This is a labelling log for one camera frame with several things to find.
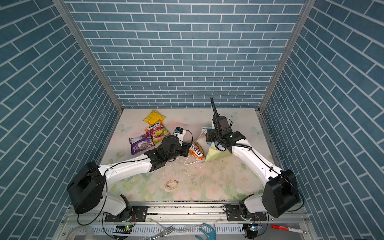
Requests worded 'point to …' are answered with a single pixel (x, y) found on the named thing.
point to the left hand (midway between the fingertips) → (192, 145)
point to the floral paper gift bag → (208, 149)
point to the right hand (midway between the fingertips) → (207, 131)
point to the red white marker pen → (287, 228)
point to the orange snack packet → (196, 150)
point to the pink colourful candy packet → (158, 132)
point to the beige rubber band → (167, 187)
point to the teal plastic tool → (211, 235)
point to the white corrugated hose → (88, 231)
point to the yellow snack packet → (154, 117)
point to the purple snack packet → (140, 143)
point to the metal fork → (167, 231)
